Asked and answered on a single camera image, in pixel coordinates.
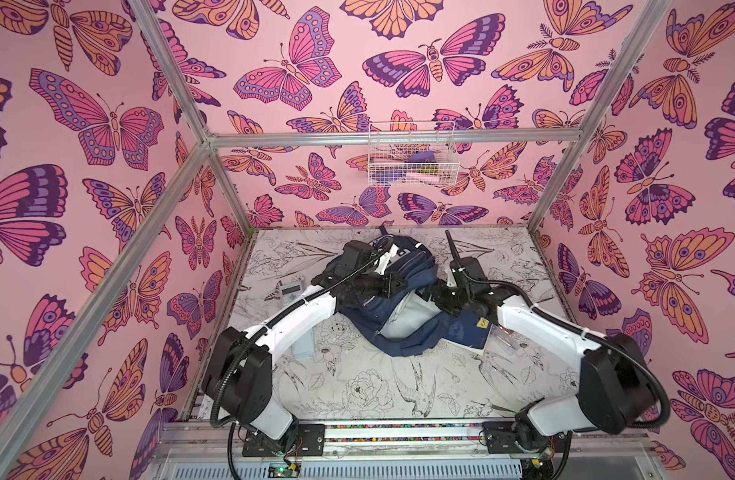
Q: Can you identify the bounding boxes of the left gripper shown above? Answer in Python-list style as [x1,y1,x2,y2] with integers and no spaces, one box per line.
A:
[348,270,407,300]

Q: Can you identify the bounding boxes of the navy blue book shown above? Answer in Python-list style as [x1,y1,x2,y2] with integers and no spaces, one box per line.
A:
[443,310,493,353]

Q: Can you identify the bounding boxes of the navy blue backpack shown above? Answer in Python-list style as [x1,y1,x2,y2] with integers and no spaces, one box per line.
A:
[340,235,455,357]

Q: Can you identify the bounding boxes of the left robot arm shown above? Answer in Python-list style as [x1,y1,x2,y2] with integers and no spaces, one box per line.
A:
[201,235,407,443]

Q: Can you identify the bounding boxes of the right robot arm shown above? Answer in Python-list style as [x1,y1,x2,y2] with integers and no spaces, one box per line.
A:
[431,241,671,452]

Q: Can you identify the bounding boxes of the clear plastic pencil case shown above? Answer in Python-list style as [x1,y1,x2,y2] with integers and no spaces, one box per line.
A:
[491,327,517,353]

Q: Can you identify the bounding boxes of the grey scientific calculator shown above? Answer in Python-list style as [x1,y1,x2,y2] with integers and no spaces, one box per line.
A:
[276,281,305,306]

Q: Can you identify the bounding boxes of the green circuit board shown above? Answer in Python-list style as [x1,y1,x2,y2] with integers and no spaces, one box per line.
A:
[267,462,301,479]

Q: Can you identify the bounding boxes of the white wire basket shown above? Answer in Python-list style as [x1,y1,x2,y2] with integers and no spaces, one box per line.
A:
[365,129,461,189]

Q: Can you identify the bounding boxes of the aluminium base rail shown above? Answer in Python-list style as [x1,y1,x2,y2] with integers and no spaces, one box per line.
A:
[143,418,669,479]

